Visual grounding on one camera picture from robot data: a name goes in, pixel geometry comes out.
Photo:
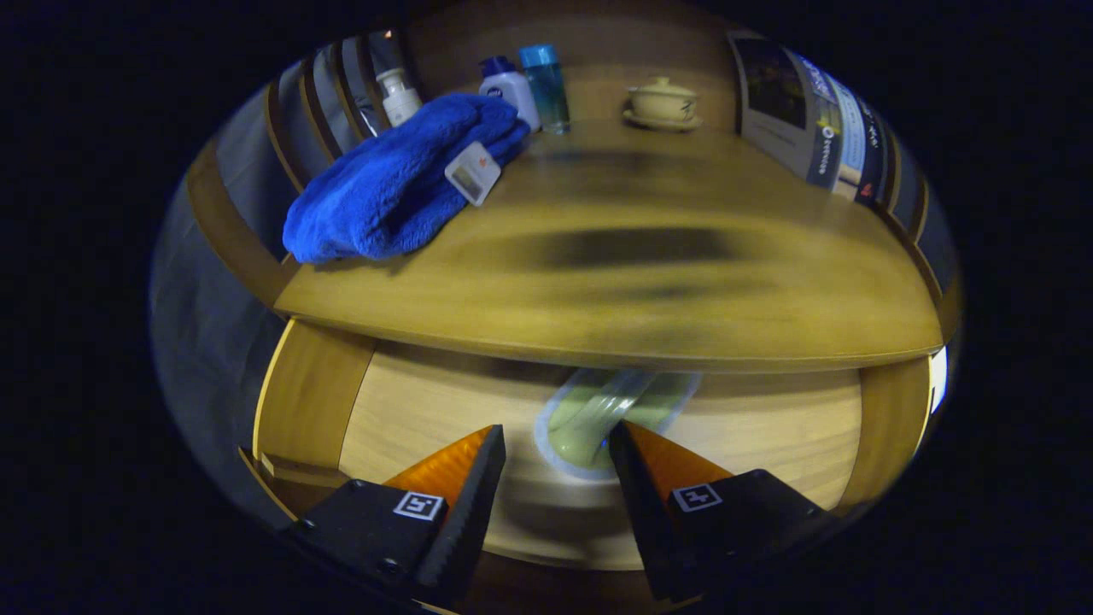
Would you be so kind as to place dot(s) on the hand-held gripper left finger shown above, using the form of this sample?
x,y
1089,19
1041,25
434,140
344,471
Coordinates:
x,y
470,512

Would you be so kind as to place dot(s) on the blue towel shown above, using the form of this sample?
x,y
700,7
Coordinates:
x,y
384,179

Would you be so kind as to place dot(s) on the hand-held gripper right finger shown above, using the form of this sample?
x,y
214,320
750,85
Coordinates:
x,y
640,512

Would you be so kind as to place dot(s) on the white bottle with blue cap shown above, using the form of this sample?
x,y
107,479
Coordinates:
x,y
512,90

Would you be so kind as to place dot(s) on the wooden countertop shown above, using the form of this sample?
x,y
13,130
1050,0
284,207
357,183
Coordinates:
x,y
683,282

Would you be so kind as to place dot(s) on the white pump bottle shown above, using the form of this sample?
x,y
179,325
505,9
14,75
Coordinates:
x,y
400,98

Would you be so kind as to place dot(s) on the white spine book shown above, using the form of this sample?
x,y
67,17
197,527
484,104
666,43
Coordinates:
x,y
852,137

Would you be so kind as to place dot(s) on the pale green scrub brush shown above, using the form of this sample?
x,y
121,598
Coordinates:
x,y
589,418

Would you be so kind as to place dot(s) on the beige lidded teacup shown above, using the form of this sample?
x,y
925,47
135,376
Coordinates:
x,y
662,102

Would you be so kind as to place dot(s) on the black spine book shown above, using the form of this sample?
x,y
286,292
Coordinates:
x,y
873,145

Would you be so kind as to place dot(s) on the wooden drawer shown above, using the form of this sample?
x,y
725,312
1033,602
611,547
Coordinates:
x,y
427,401

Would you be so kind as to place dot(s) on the clear blue bottle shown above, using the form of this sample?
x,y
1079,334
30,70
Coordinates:
x,y
546,85

